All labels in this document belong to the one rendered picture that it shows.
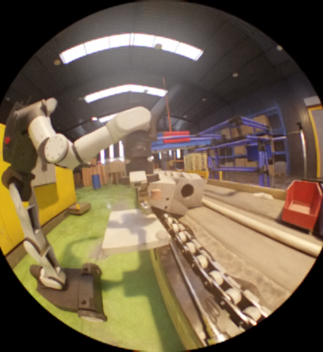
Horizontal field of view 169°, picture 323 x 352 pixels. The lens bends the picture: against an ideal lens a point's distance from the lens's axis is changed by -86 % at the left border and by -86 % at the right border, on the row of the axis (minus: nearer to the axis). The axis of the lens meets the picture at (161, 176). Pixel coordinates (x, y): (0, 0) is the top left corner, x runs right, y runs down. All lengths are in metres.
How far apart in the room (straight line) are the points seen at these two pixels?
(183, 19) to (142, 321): 9.85
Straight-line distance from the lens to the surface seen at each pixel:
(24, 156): 0.68
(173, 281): 0.28
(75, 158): 0.33
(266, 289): 0.35
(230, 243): 0.42
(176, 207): 0.55
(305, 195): 0.88
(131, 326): 1.06
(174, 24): 8.95
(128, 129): 0.31
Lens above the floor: 1.01
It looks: 5 degrees down
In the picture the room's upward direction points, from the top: 4 degrees counter-clockwise
